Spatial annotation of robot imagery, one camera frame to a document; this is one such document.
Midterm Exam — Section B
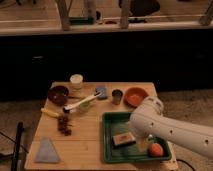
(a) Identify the white paper cup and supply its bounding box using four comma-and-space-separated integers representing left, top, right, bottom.
70, 74, 83, 89

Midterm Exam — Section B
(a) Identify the small dark metal cup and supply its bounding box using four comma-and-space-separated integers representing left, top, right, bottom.
112, 89, 123, 105

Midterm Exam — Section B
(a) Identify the black pole stand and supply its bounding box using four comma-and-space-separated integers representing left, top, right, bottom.
11, 122, 24, 171

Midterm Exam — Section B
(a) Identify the small green cup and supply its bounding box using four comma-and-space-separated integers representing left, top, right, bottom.
79, 102, 90, 112

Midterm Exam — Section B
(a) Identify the orange ball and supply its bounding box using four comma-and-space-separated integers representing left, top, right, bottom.
148, 143, 164, 157

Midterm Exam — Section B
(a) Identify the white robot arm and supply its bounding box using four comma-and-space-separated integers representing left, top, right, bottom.
129, 96, 213, 159

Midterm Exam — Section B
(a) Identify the dark red grape bunch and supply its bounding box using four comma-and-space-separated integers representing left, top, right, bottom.
57, 115, 72, 136

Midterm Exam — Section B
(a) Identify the orange bowl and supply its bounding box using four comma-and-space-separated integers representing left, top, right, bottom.
124, 87, 148, 107

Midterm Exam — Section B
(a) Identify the green plastic tray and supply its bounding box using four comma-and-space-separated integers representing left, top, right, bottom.
102, 112, 172, 164

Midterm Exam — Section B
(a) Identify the yellow banana toy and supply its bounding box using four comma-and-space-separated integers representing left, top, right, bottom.
41, 108, 60, 118

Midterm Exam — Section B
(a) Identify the white handled brush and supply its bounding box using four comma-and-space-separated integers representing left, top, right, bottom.
63, 92, 102, 113

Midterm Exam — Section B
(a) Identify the grey triangular cloth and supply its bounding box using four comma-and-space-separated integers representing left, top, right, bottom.
35, 138, 60, 164

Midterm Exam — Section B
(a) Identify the dark red bowl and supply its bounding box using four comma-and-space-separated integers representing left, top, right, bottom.
47, 85, 69, 106

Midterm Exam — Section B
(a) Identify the black floor cable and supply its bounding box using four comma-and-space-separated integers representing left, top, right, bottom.
175, 158, 198, 171

